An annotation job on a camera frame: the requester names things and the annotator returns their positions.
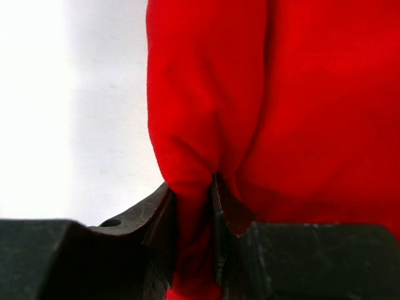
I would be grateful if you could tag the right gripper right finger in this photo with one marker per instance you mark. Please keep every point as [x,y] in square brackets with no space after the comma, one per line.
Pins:
[255,259]

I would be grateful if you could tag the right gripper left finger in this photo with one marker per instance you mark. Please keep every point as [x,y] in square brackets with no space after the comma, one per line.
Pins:
[130,256]

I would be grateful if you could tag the red t shirt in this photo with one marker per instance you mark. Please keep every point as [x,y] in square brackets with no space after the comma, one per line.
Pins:
[294,103]

